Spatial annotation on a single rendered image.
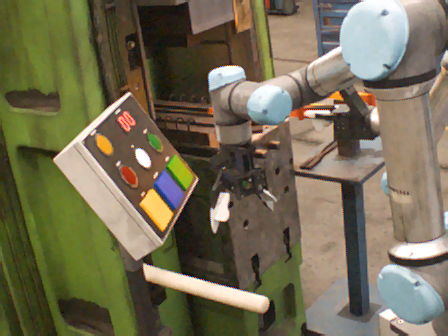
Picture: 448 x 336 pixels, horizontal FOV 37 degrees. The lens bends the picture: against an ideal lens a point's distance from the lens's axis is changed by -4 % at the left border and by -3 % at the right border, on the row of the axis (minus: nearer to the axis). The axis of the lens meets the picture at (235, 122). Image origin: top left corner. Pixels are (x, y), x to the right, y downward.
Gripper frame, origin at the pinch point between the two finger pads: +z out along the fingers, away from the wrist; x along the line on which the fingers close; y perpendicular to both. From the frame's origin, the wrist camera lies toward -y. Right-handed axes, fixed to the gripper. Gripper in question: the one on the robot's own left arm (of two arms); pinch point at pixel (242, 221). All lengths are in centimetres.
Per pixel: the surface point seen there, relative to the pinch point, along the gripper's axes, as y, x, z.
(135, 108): -29.0, -9.6, -23.2
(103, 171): -4.8, -27.5, -19.5
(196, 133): -52, 16, -4
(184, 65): -95, 35, -14
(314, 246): -119, 97, 94
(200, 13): -50, 22, -39
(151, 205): -4.1, -18.8, -9.1
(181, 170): -20.5, -3.9, -7.7
